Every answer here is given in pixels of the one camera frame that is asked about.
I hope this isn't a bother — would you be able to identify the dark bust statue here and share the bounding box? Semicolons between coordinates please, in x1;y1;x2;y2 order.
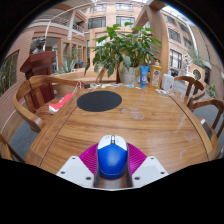
31;35;48;55

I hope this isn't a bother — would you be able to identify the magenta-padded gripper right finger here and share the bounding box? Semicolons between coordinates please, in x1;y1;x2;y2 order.
125;142;170;189

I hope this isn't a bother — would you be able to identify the green plant in white pot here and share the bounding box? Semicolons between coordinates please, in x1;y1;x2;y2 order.
83;21;163;85

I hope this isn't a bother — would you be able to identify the blue tube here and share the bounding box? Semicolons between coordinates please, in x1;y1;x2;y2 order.
139;65;150;89

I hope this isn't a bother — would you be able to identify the wooden armchair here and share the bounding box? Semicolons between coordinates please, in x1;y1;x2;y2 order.
189;97;224;158
0;133;26;164
173;75;207;108
95;66;118;84
12;74;88;134

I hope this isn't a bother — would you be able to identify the black notebook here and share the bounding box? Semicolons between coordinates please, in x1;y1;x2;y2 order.
200;118;214;141

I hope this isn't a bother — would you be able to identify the round black mouse pad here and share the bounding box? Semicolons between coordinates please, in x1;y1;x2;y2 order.
76;90;123;113

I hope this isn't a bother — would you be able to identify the white pump bottle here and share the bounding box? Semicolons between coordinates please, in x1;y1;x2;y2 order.
161;73;175;93

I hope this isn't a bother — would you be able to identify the dark red wooden pedestal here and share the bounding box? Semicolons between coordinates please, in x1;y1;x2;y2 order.
19;50;57;104

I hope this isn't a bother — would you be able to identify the yellow bottle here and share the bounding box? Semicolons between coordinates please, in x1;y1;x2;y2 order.
149;60;163;90

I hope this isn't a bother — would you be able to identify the spiky green agave plant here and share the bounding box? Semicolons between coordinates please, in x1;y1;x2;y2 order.
56;58;79;74

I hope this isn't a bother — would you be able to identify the yellow flowering potted plant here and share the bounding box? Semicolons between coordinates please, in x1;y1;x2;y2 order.
208;83;217;98

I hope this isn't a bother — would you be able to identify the blue and white computer mouse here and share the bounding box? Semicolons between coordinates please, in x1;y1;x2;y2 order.
96;134;129;180

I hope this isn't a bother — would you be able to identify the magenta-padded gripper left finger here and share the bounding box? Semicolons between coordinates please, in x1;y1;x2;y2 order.
55;143;101;189

